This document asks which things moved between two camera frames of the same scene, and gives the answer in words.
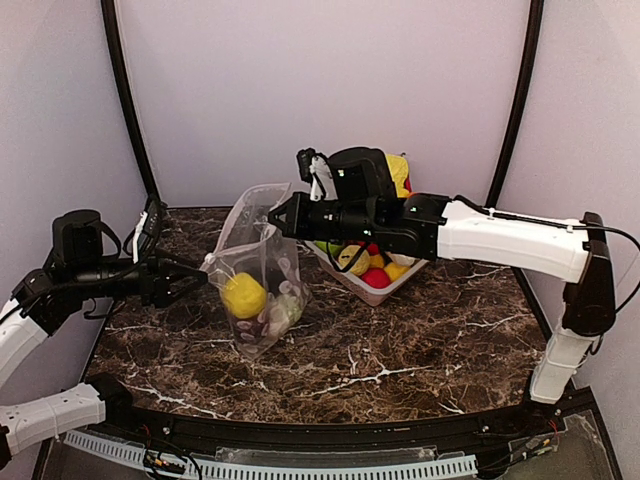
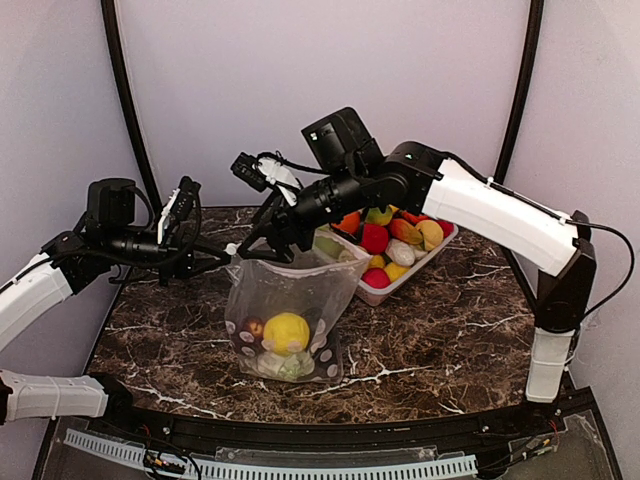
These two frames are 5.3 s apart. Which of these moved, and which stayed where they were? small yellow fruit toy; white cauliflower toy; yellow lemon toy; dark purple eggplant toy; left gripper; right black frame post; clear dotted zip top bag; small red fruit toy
Moved: clear dotted zip top bag; white cauliflower toy; left gripper; yellow lemon toy; dark purple eggplant toy
Stayed: small red fruit toy; right black frame post; small yellow fruit toy
